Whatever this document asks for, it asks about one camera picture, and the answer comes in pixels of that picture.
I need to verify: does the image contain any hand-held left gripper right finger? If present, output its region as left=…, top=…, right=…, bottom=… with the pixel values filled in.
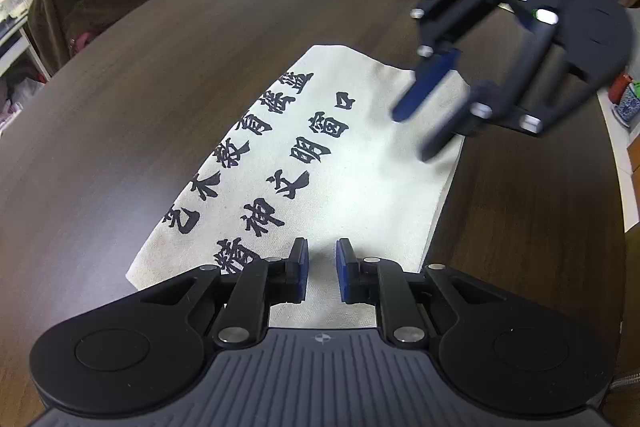
left=335, top=237, right=505, bottom=349

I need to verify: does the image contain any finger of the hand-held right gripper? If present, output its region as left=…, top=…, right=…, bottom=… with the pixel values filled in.
left=391, top=0, right=503, bottom=124
left=419, top=9, right=596, bottom=162

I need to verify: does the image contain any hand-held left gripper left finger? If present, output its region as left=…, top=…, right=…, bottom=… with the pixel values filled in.
left=135, top=237, right=309, bottom=349

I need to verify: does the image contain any cream canvas shopping bag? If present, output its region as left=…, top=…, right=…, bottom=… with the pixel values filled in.
left=125, top=45, right=471, bottom=330

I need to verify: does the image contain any blue white ceramic cup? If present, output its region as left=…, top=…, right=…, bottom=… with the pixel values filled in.
left=617, top=82, right=640, bottom=126

